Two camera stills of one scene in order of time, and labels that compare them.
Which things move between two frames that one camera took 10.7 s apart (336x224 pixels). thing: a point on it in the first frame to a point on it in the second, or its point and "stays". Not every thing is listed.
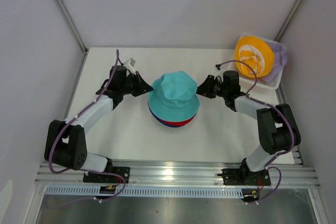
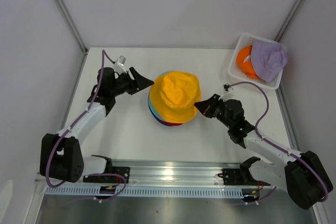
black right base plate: x=236 y=177 stays
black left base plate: x=106 y=178 stays
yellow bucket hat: x=255 y=52 to x=173 y=95
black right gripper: x=205 y=88 to x=206 y=107
